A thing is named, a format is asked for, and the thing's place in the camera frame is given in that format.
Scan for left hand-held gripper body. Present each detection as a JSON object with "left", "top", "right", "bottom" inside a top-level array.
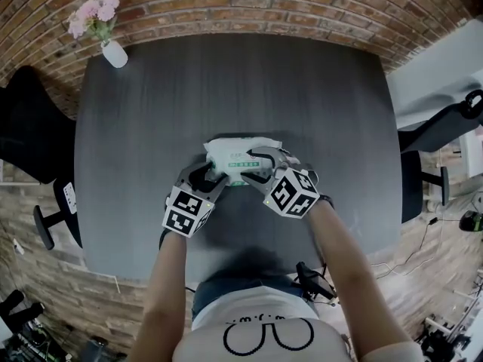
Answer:
[{"left": 162, "top": 170, "right": 224, "bottom": 238}]

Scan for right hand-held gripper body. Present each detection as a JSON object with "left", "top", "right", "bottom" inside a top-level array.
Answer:
[{"left": 263, "top": 148, "right": 321, "bottom": 220}]

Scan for white wet wipe pack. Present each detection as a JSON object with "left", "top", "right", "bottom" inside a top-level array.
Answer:
[{"left": 202, "top": 135, "right": 301, "bottom": 186}]

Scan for person's right forearm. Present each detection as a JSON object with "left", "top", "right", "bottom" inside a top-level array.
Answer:
[{"left": 306, "top": 198, "right": 413, "bottom": 362}]

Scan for person's left forearm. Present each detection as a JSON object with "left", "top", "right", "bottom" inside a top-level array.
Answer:
[{"left": 141, "top": 231, "right": 190, "bottom": 362}]

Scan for person's blue jeans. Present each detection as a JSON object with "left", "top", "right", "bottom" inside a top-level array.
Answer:
[{"left": 191, "top": 275, "right": 303, "bottom": 321}]

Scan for black waist device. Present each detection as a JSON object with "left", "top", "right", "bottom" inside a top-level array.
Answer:
[{"left": 295, "top": 261, "right": 337, "bottom": 308}]

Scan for white dotted tag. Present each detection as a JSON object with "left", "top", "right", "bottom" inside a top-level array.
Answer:
[{"left": 63, "top": 181, "right": 78, "bottom": 215}]

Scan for white ceramic vase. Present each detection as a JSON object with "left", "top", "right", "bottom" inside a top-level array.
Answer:
[{"left": 101, "top": 39, "right": 129, "bottom": 69}]

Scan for person's white printed shirt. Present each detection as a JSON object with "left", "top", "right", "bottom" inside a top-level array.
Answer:
[{"left": 171, "top": 291, "right": 427, "bottom": 362}]

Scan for black office chair with headrest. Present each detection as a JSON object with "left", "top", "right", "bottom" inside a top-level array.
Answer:
[{"left": 395, "top": 90, "right": 483, "bottom": 225}]

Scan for black office chair with tag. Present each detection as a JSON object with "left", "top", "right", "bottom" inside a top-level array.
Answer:
[{"left": 0, "top": 65, "right": 85, "bottom": 251}]

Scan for green and black device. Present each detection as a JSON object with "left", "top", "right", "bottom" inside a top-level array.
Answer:
[{"left": 458, "top": 210, "right": 483, "bottom": 235}]

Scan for pink flower bunch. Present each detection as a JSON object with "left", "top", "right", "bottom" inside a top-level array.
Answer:
[{"left": 67, "top": 0, "right": 122, "bottom": 45}]

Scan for black equipment pile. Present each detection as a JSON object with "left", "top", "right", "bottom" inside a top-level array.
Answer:
[{"left": 0, "top": 288, "right": 128, "bottom": 362}]

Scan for black plug cable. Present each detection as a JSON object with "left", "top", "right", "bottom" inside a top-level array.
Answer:
[{"left": 371, "top": 216, "right": 439, "bottom": 278}]

